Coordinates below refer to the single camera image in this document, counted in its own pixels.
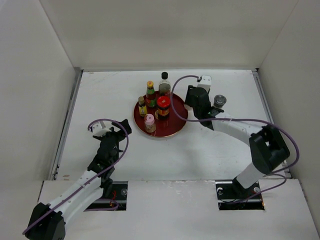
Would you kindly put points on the yellow label small bottle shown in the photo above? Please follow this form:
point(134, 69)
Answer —
point(142, 107)

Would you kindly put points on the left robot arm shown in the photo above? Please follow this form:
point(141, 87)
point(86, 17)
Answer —
point(50, 221)

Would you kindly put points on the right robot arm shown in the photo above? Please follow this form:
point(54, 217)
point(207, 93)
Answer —
point(267, 146)

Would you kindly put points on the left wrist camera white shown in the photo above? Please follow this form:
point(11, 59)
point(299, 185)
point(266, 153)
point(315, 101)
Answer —
point(99, 129)

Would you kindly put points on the grey lid salt grinder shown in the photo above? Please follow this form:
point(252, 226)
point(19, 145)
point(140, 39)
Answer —
point(219, 101)

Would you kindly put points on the tall dark vinegar bottle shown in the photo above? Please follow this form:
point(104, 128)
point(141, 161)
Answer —
point(164, 87)

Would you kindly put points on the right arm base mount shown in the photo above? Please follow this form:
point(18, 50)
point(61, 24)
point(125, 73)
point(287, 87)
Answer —
point(229, 200)

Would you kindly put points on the green label chili sauce bottle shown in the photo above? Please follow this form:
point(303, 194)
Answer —
point(150, 95)

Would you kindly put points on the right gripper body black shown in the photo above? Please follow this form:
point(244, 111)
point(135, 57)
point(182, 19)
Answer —
point(189, 101)

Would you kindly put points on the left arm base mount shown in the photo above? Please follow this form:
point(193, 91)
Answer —
point(113, 199)

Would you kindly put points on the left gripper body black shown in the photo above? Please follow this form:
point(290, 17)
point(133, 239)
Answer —
point(118, 136)

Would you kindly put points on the red lid sauce jar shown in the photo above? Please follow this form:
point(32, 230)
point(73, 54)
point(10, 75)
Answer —
point(163, 107)

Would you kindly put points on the pink lid spice shaker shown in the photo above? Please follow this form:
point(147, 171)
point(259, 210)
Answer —
point(149, 123)

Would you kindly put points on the red round tray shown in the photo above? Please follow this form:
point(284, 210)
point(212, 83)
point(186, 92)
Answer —
point(163, 127)

